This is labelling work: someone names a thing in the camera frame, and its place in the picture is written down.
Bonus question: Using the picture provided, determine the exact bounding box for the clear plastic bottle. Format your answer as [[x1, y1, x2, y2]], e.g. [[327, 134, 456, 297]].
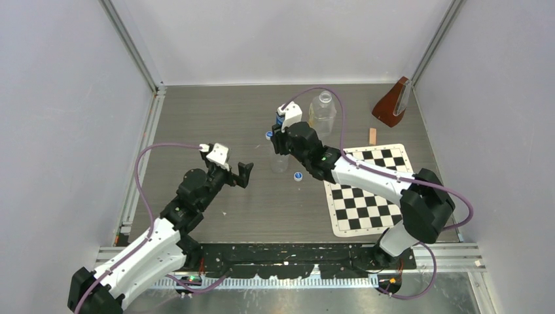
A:
[[268, 142, 289, 173]]

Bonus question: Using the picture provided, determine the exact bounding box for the blue label water bottle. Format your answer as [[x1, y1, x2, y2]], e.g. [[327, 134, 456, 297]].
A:
[[276, 109, 287, 130]]

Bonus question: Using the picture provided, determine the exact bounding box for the fruit label plastic bottle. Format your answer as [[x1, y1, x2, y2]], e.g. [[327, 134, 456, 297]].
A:
[[308, 91, 336, 139]]

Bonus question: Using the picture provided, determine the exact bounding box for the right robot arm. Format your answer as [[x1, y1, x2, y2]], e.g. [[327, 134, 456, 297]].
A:
[[271, 122, 456, 269]]

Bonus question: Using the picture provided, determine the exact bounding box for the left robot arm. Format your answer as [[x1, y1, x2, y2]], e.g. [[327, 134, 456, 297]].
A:
[[67, 152, 254, 313]]

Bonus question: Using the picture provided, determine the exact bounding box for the small wooden block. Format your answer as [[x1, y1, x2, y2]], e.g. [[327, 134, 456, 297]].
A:
[[368, 128, 377, 146]]

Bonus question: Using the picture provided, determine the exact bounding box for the checkerboard mat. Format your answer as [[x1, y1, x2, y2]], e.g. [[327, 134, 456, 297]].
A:
[[323, 144, 413, 237]]

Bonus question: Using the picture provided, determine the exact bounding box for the brown wooden metronome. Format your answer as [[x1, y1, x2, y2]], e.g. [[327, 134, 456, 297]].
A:
[[372, 77, 412, 128]]

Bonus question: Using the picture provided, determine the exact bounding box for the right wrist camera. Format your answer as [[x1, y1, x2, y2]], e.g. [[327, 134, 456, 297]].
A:
[[277, 101, 302, 132]]

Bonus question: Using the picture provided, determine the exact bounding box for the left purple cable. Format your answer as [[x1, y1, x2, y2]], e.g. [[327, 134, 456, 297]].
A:
[[73, 143, 228, 314]]

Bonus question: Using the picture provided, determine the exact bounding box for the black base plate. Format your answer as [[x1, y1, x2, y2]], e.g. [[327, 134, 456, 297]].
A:
[[180, 243, 416, 279]]

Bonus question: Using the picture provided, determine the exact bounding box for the aluminium front rail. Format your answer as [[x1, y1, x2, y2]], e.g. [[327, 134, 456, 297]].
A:
[[151, 274, 379, 290]]

